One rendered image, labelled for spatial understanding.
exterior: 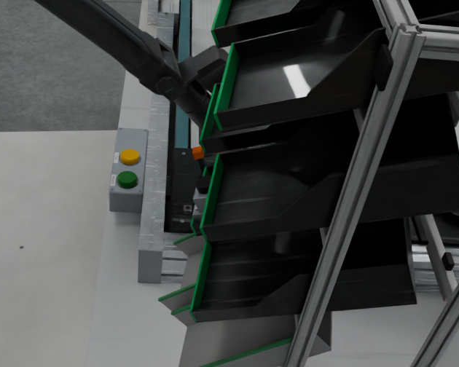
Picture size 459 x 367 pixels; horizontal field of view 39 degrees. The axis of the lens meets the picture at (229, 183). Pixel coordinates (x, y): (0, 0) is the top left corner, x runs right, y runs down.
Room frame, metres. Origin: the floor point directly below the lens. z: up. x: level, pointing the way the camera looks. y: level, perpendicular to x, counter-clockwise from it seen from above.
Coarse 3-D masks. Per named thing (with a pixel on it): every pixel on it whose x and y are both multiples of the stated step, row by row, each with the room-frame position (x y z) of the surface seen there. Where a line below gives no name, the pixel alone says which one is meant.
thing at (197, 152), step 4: (192, 148) 0.97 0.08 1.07; (196, 148) 0.96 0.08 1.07; (200, 148) 0.96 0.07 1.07; (192, 152) 0.95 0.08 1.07; (196, 152) 0.95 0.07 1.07; (200, 152) 0.95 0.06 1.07; (196, 156) 0.95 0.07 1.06; (200, 156) 0.95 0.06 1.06; (204, 156) 0.96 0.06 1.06; (208, 156) 0.96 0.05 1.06; (200, 160) 0.96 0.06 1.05; (204, 160) 0.96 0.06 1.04; (200, 164) 0.96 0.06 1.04; (204, 164) 0.96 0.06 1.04; (200, 168) 0.96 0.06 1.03; (204, 168) 0.96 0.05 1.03
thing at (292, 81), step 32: (352, 0) 0.61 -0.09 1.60; (416, 0) 0.61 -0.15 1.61; (448, 0) 0.61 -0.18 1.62; (288, 32) 0.61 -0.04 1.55; (320, 32) 0.61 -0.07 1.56; (352, 32) 0.61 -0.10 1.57; (384, 32) 0.48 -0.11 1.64; (256, 64) 0.59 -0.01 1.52; (288, 64) 0.58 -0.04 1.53; (320, 64) 0.57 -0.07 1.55; (352, 64) 0.48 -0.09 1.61; (416, 64) 0.48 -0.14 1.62; (448, 64) 0.48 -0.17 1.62; (224, 96) 0.52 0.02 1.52; (256, 96) 0.53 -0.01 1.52; (288, 96) 0.52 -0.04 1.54; (320, 96) 0.48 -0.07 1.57; (352, 96) 0.48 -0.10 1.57; (416, 96) 0.48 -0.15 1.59; (224, 128) 0.48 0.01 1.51
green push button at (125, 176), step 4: (124, 172) 0.97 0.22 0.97; (128, 172) 0.97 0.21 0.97; (132, 172) 0.97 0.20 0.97; (120, 176) 0.95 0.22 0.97; (124, 176) 0.96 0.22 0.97; (128, 176) 0.96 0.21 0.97; (132, 176) 0.96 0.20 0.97; (136, 176) 0.96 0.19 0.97; (120, 180) 0.94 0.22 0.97; (124, 180) 0.95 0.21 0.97; (128, 180) 0.95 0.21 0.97; (132, 180) 0.95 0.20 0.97; (136, 180) 0.95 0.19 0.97; (120, 184) 0.94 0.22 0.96; (124, 184) 0.94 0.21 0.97; (128, 184) 0.94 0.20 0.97; (132, 184) 0.94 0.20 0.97
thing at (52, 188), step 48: (0, 144) 1.11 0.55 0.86; (48, 144) 1.14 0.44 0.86; (96, 144) 1.17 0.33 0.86; (0, 192) 0.96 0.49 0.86; (48, 192) 0.98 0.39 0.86; (96, 192) 1.01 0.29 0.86; (0, 240) 0.83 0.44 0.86; (48, 240) 0.85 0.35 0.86; (96, 240) 0.87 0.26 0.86; (0, 288) 0.72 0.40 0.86; (48, 288) 0.73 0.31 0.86; (0, 336) 0.61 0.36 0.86; (48, 336) 0.63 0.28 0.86
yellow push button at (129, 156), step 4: (124, 152) 1.03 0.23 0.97; (128, 152) 1.03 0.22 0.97; (132, 152) 1.03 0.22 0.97; (136, 152) 1.03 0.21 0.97; (120, 156) 1.02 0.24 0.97; (124, 156) 1.02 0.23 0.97; (128, 156) 1.02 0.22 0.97; (132, 156) 1.02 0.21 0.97; (136, 156) 1.02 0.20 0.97; (124, 160) 1.01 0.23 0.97; (128, 160) 1.01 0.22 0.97; (132, 160) 1.01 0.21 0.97; (136, 160) 1.02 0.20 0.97
